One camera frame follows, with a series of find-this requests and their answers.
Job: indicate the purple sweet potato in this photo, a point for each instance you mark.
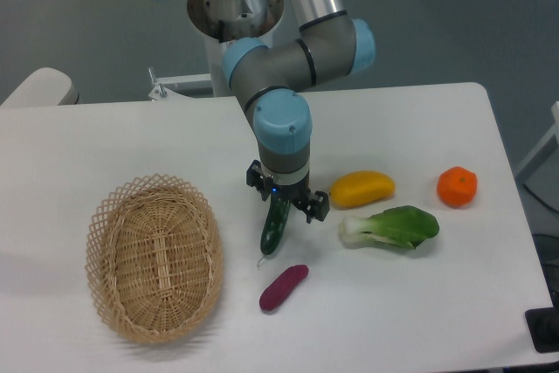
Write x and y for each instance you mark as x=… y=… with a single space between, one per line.
x=281 y=288

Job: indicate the orange tangerine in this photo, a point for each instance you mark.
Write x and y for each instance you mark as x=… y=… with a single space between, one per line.
x=457 y=187

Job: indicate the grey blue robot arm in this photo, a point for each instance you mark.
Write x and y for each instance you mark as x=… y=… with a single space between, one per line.
x=268 y=83

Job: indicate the black device at edge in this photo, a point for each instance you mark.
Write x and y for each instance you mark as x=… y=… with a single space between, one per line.
x=543 y=328

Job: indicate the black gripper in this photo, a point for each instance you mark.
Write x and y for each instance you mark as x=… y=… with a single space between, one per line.
x=315 y=205

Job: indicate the green bok choy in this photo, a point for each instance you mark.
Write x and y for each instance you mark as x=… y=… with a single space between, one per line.
x=405 y=227

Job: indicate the white chair back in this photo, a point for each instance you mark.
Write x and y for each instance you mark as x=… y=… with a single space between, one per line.
x=46 y=87

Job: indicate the woven wicker basket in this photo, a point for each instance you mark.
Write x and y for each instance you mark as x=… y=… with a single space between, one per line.
x=154 y=259

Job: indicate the white frame at right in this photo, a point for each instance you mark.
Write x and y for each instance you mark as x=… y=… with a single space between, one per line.
x=541 y=151

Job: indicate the dark green cucumber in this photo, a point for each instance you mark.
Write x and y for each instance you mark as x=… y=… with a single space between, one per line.
x=274 y=226

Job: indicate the yellow mango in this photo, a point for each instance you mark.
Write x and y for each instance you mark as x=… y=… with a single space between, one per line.
x=360 y=188

